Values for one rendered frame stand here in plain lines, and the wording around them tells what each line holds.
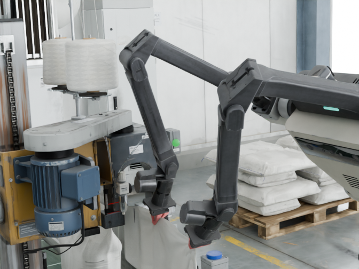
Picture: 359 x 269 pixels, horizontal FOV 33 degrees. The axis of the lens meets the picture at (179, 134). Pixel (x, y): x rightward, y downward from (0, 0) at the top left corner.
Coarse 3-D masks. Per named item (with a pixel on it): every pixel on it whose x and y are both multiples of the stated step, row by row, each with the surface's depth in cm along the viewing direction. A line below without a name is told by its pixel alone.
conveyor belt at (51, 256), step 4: (44, 244) 381; (48, 244) 380; (52, 248) 374; (48, 252) 367; (52, 252) 367; (56, 252) 367; (48, 256) 361; (52, 256) 361; (56, 256) 361; (60, 256) 360; (48, 260) 355; (52, 260) 354; (56, 260) 354; (60, 260) 354; (48, 264) 349; (52, 264) 349; (56, 264) 349; (60, 264) 348; (48, 268) 343; (52, 268) 343; (56, 268) 343; (60, 268) 342
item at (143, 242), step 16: (128, 208) 222; (144, 208) 220; (128, 224) 223; (144, 224) 216; (160, 224) 208; (128, 240) 224; (144, 240) 217; (160, 240) 210; (176, 240) 193; (128, 256) 226; (144, 256) 218; (160, 256) 211; (176, 256) 194; (192, 256) 186
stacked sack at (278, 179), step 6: (240, 174) 503; (246, 174) 497; (282, 174) 495; (288, 174) 497; (294, 174) 501; (246, 180) 497; (252, 180) 488; (258, 180) 485; (264, 180) 487; (270, 180) 489; (276, 180) 491; (282, 180) 492; (288, 180) 497; (258, 186) 486; (264, 186) 488
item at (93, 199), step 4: (80, 156) 196; (84, 156) 196; (80, 160) 196; (84, 160) 193; (88, 160) 190; (92, 160) 190; (80, 164) 194; (84, 164) 194; (88, 164) 191; (92, 164) 189; (96, 196) 192; (88, 200) 191; (92, 200) 192; (96, 200) 192; (84, 204) 198; (88, 204) 195; (92, 204) 192; (96, 204) 192; (92, 208) 193; (96, 208) 192
